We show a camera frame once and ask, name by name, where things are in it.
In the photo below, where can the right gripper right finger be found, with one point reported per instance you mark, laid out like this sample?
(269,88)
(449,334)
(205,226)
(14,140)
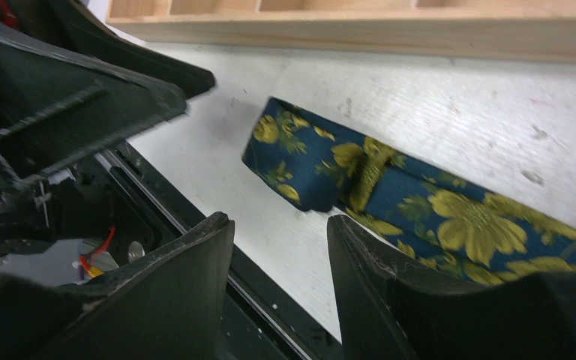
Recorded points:
(391,306)

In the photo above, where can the wooden compartment tray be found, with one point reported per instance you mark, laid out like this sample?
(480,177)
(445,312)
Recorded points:
(513,30)

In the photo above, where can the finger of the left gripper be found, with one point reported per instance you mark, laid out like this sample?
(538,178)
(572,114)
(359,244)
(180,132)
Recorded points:
(90,37)

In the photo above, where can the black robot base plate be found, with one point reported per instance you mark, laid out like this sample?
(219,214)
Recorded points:
(259,320)

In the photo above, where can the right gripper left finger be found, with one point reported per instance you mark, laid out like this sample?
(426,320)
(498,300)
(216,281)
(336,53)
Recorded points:
(164,305)

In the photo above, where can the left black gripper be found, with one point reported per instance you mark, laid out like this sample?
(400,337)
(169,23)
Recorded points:
(57,109)

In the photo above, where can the blue yellow floral tie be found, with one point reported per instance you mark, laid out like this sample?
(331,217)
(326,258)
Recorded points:
(443,221)

